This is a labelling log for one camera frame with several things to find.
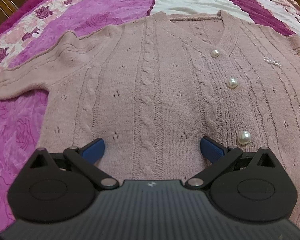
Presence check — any pink knitted cardigan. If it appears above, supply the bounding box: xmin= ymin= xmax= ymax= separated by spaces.
xmin=0 ymin=11 xmax=300 ymax=228

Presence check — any purple floral bed blanket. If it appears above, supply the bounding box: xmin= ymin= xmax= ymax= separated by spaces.
xmin=0 ymin=0 xmax=300 ymax=231

